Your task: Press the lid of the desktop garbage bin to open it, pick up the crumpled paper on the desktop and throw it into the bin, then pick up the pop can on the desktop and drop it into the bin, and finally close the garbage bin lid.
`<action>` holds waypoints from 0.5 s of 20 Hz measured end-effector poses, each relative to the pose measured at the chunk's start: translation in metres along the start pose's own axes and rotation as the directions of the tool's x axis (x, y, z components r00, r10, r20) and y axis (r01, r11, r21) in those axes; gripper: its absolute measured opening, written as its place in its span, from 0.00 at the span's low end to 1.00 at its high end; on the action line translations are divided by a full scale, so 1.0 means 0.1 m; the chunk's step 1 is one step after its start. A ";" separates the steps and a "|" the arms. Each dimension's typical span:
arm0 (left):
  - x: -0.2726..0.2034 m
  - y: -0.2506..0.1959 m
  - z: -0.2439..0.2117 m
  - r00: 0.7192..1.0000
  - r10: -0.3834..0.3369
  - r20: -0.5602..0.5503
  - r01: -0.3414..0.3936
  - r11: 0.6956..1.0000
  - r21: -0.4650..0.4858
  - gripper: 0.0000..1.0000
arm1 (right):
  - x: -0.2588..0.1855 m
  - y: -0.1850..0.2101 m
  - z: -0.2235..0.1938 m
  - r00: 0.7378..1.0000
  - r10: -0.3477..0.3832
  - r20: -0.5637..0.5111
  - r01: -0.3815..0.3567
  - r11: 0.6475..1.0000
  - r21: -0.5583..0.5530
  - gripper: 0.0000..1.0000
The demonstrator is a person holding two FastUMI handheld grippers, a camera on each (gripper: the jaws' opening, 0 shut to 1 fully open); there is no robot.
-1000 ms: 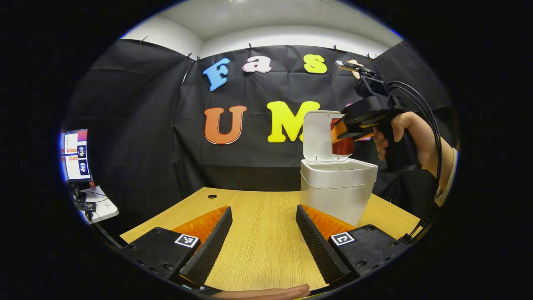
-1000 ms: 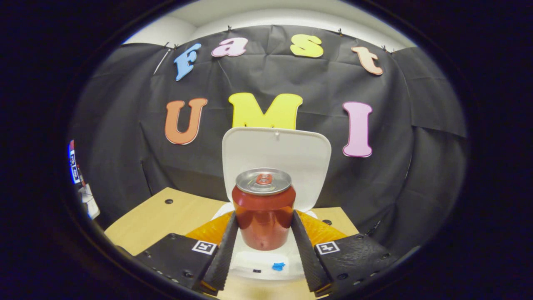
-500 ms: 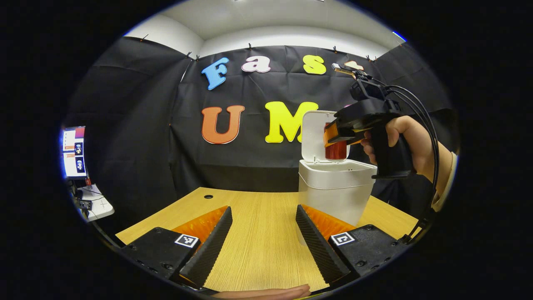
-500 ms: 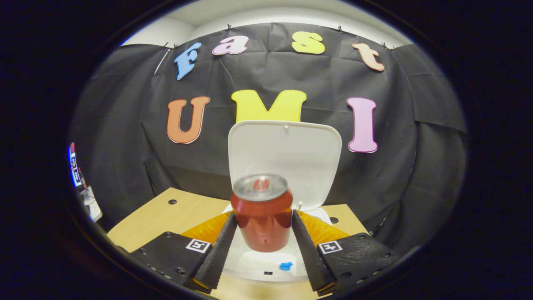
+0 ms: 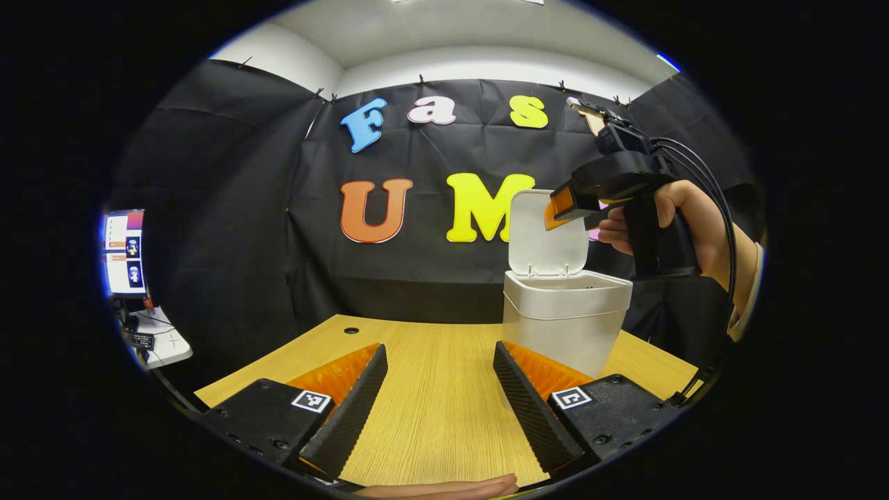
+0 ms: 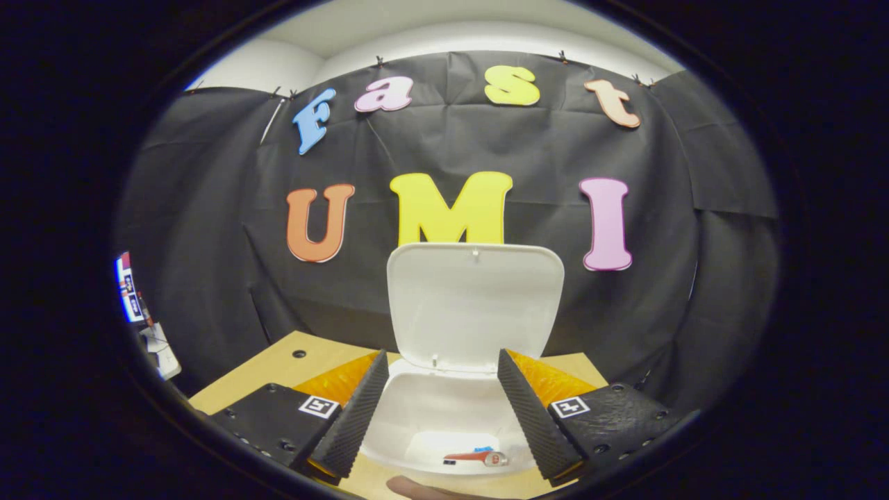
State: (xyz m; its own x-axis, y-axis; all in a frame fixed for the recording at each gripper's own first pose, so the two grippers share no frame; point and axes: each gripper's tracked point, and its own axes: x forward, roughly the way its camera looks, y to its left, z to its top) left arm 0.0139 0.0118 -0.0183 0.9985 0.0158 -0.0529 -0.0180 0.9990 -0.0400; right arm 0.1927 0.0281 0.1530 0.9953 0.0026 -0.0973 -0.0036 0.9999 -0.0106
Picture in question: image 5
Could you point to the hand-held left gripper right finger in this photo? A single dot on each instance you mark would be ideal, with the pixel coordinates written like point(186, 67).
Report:
point(528, 413)

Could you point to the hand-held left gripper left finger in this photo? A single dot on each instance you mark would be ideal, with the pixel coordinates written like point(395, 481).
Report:
point(347, 420)

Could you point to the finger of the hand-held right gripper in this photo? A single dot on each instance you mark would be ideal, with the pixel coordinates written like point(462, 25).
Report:
point(561, 207)

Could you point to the white desktop garbage bin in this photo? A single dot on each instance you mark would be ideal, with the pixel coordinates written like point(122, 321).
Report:
point(562, 326)

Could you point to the wooden desktop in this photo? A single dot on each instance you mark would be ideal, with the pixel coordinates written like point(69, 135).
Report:
point(430, 389)

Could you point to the black backdrop cloth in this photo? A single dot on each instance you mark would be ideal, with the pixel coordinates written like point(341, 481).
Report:
point(430, 278)

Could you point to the black desk edge clamp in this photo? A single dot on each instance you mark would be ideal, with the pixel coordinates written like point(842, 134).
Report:
point(687, 389)

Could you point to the white side table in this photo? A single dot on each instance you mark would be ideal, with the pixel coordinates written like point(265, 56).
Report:
point(170, 344)

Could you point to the small black device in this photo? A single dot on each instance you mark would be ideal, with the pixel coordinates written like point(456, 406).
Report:
point(142, 341)

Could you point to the computer monitor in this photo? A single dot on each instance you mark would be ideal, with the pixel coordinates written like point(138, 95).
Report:
point(125, 253)

